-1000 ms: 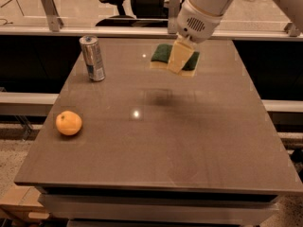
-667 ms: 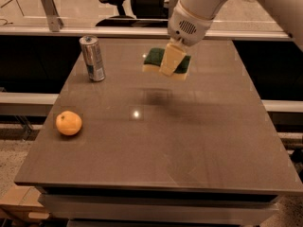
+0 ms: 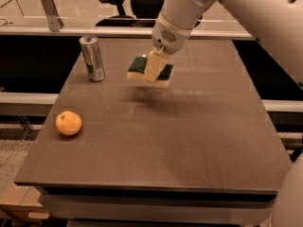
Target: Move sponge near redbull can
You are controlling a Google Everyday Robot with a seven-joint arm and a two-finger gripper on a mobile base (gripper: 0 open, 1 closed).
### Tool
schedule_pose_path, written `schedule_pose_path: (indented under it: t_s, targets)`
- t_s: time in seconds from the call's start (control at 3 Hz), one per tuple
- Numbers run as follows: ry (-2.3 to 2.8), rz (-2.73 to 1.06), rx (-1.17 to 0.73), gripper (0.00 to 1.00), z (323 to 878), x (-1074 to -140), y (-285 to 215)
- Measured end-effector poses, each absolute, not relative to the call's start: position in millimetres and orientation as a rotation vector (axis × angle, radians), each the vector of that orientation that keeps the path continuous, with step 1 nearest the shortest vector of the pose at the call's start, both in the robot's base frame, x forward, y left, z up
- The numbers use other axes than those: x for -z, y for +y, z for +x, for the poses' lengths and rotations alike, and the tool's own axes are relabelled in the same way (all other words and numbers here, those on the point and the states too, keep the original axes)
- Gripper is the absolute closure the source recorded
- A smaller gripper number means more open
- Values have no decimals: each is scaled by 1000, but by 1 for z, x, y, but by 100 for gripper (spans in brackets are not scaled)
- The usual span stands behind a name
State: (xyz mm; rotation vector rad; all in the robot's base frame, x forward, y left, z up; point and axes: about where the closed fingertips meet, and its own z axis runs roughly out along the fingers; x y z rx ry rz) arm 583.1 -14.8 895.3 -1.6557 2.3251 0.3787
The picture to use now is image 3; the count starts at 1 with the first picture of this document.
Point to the white gripper with vent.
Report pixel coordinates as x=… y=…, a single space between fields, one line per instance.
x=170 y=37

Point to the green and yellow sponge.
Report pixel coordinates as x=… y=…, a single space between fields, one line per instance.
x=137 y=69

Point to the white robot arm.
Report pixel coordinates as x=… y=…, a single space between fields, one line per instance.
x=277 y=25

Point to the silver redbull can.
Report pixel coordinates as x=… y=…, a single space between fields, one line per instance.
x=92 y=57

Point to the black office chair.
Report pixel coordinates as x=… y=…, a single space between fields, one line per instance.
x=145 y=12

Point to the orange fruit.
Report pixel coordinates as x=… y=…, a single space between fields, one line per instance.
x=68 y=123

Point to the wooden box under table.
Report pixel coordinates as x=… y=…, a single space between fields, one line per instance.
x=20 y=203

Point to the left metal railing post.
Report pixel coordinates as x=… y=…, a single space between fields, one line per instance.
x=53 y=18

